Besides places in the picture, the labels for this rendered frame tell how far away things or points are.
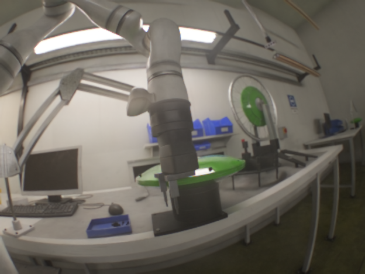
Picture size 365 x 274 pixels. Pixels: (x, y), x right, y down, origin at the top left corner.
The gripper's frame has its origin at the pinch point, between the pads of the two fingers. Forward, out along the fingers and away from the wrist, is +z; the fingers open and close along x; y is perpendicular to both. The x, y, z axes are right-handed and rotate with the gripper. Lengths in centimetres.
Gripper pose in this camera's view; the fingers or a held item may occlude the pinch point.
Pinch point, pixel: (172, 209)
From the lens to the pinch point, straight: 27.2
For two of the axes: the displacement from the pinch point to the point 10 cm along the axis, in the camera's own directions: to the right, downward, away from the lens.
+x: -4.2, 1.8, 8.9
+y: 8.9, -0.9, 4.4
